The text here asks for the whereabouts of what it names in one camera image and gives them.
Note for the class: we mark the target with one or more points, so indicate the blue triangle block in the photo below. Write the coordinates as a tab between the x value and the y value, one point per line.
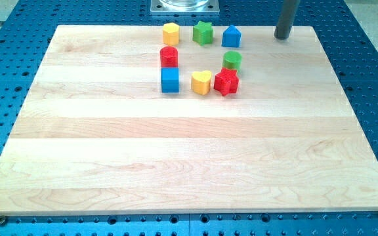
231	37

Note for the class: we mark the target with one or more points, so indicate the yellow heart block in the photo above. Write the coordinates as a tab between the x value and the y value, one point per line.
201	82

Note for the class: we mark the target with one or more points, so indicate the blue cube block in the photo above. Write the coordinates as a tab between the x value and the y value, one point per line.
169	80

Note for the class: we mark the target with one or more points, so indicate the red star block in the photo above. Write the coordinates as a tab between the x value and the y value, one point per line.
226	81

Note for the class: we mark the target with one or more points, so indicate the red cylinder block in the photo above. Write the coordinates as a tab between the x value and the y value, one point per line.
169	57

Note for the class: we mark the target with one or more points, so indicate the green cylinder block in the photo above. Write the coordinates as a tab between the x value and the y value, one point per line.
232	60

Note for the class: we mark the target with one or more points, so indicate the green star block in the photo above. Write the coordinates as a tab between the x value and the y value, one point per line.
203	33

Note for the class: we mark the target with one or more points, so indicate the yellow hexagon block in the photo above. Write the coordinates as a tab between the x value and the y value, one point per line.
171	34

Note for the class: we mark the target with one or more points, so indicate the light wooden board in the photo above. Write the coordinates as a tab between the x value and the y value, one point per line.
95	134

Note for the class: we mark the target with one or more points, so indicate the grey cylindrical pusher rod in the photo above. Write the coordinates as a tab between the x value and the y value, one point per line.
286	19

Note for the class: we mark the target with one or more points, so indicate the left board clamp screw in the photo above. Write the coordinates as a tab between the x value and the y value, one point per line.
3	220

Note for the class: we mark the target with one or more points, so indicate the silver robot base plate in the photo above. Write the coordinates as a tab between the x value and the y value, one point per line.
163	7

